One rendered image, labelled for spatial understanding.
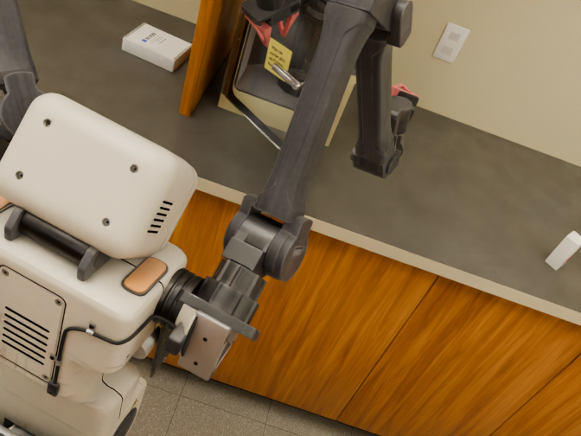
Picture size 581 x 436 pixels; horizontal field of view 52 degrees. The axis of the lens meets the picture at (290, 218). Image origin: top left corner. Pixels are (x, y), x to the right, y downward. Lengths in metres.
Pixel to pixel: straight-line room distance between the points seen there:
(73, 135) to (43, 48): 1.00
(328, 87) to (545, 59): 1.26
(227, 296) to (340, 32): 0.38
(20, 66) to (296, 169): 0.44
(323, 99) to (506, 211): 1.03
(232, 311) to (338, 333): 0.96
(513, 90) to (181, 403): 1.48
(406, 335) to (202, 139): 0.77
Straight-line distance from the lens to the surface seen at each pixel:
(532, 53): 2.00
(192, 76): 1.53
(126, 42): 1.79
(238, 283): 0.82
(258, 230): 0.85
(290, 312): 1.71
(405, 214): 1.55
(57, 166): 0.78
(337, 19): 0.85
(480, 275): 1.52
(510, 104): 2.08
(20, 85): 0.97
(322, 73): 0.84
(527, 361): 1.81
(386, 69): 1.01
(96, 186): 0.76
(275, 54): 1.43
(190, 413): 2.11
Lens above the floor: 1.86
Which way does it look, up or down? 41 degrees down
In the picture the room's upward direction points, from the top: 22 degrees clockwise
